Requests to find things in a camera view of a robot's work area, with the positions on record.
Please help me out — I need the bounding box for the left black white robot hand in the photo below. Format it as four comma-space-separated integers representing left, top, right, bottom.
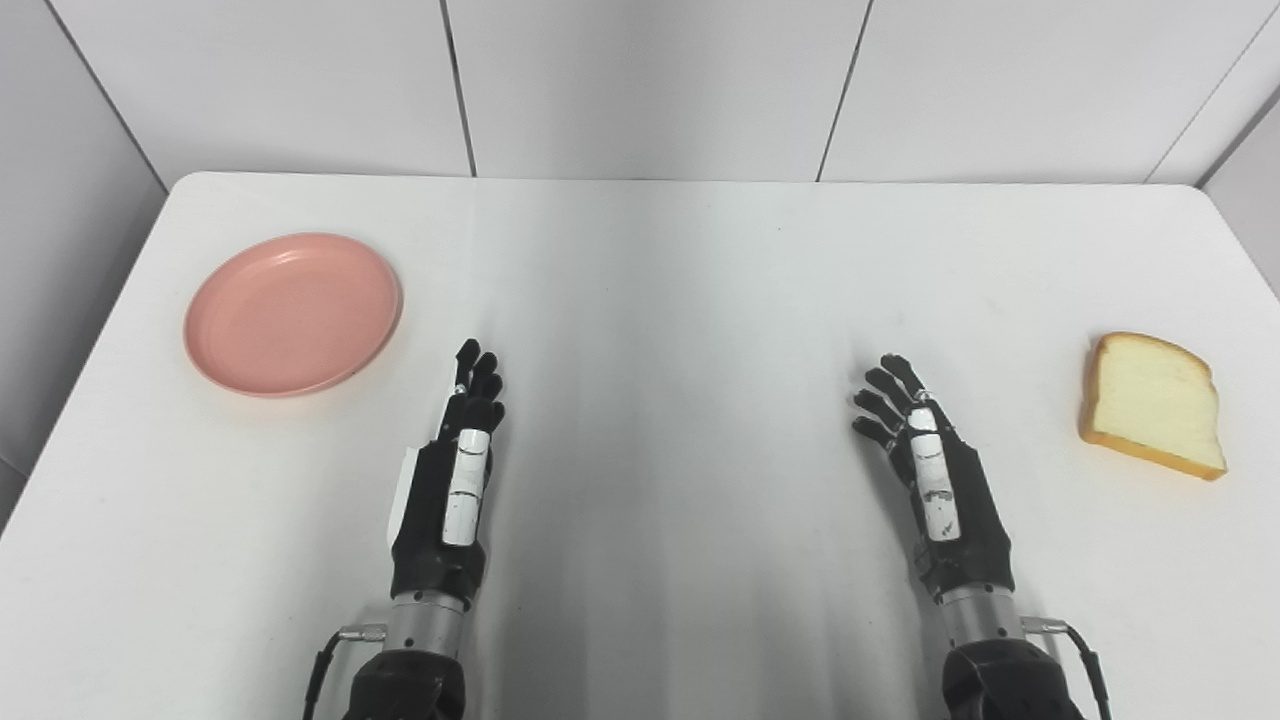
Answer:
387, 339, 507, 603

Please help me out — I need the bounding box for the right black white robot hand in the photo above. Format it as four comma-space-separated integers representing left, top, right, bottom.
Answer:
851, 353, 1016, 603

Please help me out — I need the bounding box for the slice of white bread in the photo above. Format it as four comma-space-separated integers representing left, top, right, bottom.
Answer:
1077, 331, 1229, 482

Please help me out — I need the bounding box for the pink round plate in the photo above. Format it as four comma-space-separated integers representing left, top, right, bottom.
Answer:
183, 233, 404, 399

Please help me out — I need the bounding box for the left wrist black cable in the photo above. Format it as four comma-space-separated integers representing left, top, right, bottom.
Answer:
302, 622, 389, 720

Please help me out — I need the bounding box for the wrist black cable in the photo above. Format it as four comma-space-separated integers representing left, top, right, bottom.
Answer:
302, 622, 389, 720
1020, 617, 1114, 720

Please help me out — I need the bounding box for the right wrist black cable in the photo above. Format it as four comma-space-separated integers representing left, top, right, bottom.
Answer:
1020, 617, 1114, 720

